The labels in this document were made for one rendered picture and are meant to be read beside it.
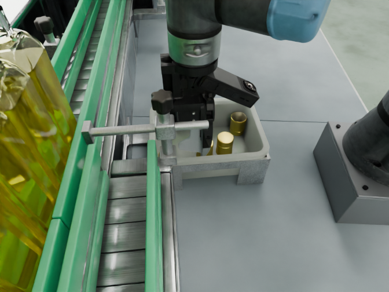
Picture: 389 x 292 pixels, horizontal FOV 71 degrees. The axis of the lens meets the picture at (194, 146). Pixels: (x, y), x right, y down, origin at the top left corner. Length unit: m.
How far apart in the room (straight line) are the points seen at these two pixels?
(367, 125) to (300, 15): 0.28
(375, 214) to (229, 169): 0.26
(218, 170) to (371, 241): 0.29
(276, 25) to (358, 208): 0.35
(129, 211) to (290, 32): 0.29
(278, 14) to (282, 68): 0.61
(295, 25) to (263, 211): 0.35
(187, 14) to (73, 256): 0.29
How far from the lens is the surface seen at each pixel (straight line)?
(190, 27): 0.37
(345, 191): 0.54
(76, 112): 0.56
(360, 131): 0.55
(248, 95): 0.46
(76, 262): 0.30
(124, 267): 0.36
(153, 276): 0.27
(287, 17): 0.32
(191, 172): 0.52
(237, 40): 1.05
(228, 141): 0.56
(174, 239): 0.37
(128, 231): 0.38
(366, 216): 0.58
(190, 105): 0.44
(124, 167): 0.43
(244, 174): 0.54
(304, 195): 0.59
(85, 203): 0.32
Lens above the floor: 1.22
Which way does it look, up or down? 48 degrees down
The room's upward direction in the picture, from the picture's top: straight up
